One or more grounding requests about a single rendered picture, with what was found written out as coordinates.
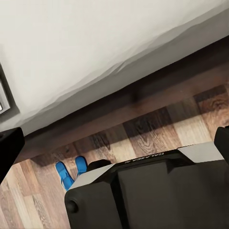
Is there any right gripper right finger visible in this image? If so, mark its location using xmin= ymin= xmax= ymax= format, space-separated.
xmin=214 ymin=127 xmax=229 ymax=165

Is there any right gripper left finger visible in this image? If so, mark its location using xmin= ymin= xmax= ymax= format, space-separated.
xmin=0 ymin=127 xmax=25 ymax=184

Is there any sandal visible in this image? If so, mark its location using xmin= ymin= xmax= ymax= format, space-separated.
xmin=75 ymin=156 xmax=87 ymax=176
xmin=56 ymin=161 xmax=75 ymax=190

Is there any hardback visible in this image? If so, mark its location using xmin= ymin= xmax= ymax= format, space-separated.
xmin=0 ymin=79 xmax=11 ymax=115

